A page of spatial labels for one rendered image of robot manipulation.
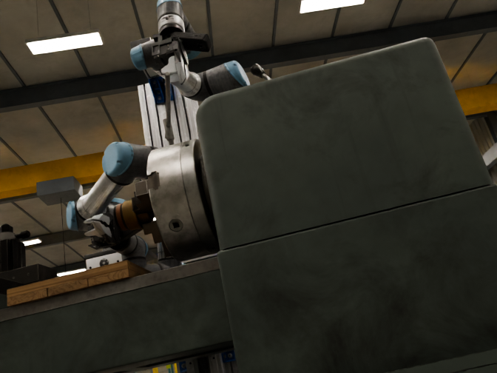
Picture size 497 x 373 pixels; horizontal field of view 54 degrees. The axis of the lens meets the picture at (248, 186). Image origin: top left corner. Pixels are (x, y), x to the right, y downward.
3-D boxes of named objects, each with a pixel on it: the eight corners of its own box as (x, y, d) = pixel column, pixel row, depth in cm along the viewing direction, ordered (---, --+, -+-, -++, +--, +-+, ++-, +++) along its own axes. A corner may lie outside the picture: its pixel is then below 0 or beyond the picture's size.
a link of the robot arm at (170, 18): (187, 32, 145) (178, 9, 138) (188, 41, 142) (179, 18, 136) (163, 39, 146) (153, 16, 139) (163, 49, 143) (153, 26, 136)
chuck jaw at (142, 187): (174, 190, 133) (158, 171, 123) (176, 206, 131) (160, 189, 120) (135, 200, 134) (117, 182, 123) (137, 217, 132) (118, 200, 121)
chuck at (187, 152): (234, 252, 147) (211, 152, 152) (212, 249, 116) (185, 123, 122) (222, 255, 147) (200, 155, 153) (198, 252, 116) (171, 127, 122)
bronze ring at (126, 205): (154, 200, 142) (123, 207, 142) (142, 189, 133) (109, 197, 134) (158, 230, 138) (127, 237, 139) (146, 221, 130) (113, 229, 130)
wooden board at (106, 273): (177, 296, 145) (175, 283, 146) (129, 277, 111) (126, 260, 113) (81, 319, 147) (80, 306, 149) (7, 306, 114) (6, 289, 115)
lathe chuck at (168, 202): (222, 255, 147) (200, 155, 153) (197, 252, 116) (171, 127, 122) (193, 262, 148) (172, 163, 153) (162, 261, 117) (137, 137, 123)
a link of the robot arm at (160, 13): (187, 9, 151) (174, -13, 145) (190, 31, 145) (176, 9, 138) (165, 20, 153) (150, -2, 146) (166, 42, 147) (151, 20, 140)
